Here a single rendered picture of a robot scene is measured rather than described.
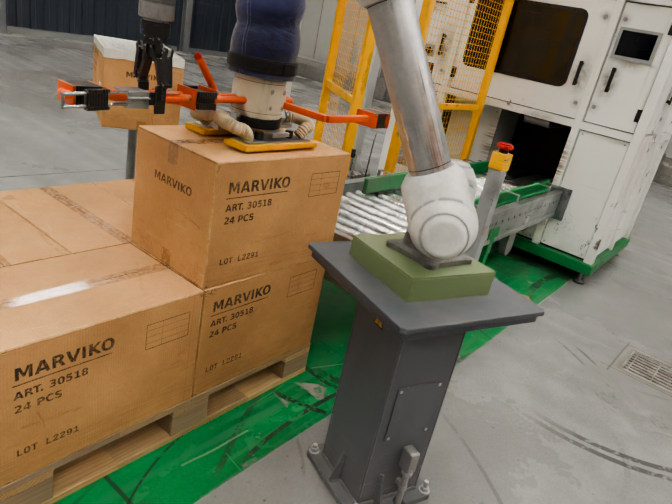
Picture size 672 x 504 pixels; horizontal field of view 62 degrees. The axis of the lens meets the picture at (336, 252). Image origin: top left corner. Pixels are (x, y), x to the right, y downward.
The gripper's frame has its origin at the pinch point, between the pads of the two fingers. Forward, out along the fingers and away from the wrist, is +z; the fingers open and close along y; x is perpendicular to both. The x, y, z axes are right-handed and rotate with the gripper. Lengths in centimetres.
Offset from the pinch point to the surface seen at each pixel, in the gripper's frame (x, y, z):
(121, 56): -75, 137, 7
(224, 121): -21.5, -6.0, 4.6
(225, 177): -13.1, -18.4, 17.4
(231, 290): -21, -19, 56
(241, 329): -28, -19, 73
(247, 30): -30.7, -1.1, -21.4
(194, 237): -9.8, -11.8, 37.9
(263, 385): -46, -17, 105
